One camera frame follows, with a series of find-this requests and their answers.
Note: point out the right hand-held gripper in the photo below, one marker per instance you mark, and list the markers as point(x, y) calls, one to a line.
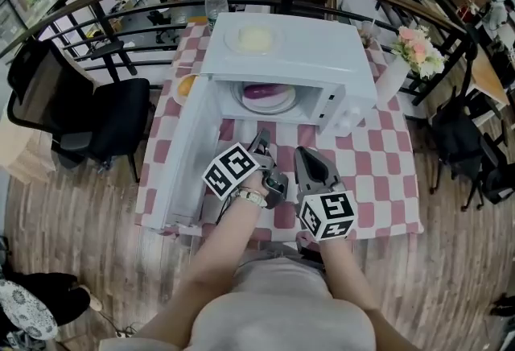
point(332, 208)

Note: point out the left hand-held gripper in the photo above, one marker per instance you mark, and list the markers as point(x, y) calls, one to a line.
point(231, 168)

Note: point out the white oval plate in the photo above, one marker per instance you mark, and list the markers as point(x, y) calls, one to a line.
point(273, 103)

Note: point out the purple eggplant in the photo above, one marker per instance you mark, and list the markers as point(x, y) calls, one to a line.
point(261, 92)

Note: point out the white microwave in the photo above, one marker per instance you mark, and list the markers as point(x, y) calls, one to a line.
point(306, 51)

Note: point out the person's left forearm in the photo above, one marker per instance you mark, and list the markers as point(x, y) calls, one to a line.
point(217, 257)

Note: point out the person's right forearm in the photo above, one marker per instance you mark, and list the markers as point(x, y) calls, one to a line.
point(342, 277)

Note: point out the person's left hand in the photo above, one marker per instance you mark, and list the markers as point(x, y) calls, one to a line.
point(255, 182)

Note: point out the pale wristwatch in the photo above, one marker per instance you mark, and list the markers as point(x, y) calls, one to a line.
point(253, 198)

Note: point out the table with checkered cloth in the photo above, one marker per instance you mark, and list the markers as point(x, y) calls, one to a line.
point(382, 180)

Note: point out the orange fruit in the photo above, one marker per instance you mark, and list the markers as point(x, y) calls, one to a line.
point(187, 87)

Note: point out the plate with yellow food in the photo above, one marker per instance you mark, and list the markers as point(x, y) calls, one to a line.
point(253, 38)

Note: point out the white vase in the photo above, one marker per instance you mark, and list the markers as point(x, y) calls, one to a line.
point(392, 77)

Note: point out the person's torso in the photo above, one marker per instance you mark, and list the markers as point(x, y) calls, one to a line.
point(281, 313)

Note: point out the black office chair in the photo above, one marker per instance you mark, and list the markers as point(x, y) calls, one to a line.
point(499, 180)
point(456, 136)
point(112, 116)

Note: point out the clear plastic bottle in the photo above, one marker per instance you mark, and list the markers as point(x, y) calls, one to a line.
point(216, 3)

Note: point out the clear cup with straw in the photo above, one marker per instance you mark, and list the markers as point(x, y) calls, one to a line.
point(369, 33)

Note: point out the pink flower bouquet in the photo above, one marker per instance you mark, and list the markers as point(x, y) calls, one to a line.
point(418, 49)

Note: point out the wooden desk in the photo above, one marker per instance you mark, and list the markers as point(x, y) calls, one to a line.
point(489, 77)

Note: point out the round table with beige cloth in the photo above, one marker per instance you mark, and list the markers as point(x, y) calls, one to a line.
point(20, 156)

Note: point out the wooden stool with patterned cushion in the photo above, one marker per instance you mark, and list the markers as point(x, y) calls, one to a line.
point(24, 309)

